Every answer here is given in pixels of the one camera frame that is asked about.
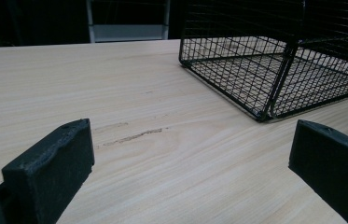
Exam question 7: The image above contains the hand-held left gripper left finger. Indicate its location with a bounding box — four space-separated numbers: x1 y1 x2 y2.
1 118 95 224

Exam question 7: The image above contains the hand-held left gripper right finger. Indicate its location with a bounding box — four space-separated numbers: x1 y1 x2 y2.
288 119 348 224

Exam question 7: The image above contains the black wire mesh basket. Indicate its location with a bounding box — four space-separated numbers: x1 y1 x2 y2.
178 0 348 123

